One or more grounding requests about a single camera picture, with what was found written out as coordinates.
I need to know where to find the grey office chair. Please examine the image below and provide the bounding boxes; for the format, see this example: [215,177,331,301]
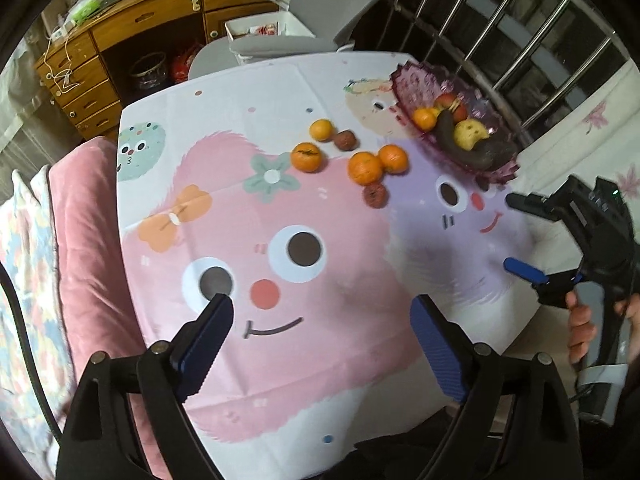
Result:
[188,0,378,80]

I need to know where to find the wooden desk with drawers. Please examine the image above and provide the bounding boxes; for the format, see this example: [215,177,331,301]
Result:
[35,0,275,140]

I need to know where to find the green tissue pack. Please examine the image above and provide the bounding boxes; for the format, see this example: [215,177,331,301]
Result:
[68,0,102,25]

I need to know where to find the metal window bars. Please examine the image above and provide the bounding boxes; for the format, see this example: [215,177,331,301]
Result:
[378,0,629,143]

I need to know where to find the small yellow mandarin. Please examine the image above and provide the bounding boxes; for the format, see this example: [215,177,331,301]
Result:
[309,118,335,142]

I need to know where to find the pink plush cushion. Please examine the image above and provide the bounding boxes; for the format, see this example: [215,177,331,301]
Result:
[49,136,146,377]

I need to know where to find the small dark red fruit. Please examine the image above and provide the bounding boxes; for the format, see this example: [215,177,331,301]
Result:
[333,129,359,152]
[362,182,390,209]

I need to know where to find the dark avocado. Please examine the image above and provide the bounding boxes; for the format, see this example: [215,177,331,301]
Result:
[471,138,518,171]

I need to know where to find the dark waste bin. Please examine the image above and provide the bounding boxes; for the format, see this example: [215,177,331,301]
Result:
[129,52,168,90]

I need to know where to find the white charger cable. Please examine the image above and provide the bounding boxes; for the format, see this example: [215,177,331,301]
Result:
[41,22,82,97]

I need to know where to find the white floral curtain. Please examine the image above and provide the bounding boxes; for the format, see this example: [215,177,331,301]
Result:
[514,61,639,208]

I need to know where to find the mandarin orange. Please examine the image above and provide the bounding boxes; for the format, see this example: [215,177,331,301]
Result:
[347,152,384,186]
[378,144,410,174]
[412,107,438,132]

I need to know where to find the white storage box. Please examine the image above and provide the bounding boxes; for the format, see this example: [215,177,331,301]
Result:
[224,11,314,41]

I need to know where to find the pink glass fruit bowl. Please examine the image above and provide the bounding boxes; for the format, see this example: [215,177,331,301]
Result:
[390,61,518,184]

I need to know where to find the dark overripe banana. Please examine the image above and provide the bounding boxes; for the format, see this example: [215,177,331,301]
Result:
[433,110,518,172]

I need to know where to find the yellow pear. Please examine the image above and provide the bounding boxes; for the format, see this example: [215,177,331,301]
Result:
[454,118,490,151]

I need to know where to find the partly hidden mandarin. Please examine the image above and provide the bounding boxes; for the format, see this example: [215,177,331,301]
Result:
[290,142,323,174]

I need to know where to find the floral patterned blanket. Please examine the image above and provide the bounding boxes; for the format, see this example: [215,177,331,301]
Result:
[1,166,76,479]

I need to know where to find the black cable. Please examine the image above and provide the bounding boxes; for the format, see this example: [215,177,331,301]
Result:
[0,261,64,446]

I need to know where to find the red apple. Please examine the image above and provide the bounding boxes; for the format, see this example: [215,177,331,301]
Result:
[434,92,468,122]

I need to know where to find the cartoon monster tablecloth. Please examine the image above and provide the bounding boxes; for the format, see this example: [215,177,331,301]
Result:
[116,52,537,479]

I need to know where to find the person right hand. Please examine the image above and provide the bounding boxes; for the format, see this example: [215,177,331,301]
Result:
[565,288,640,369]

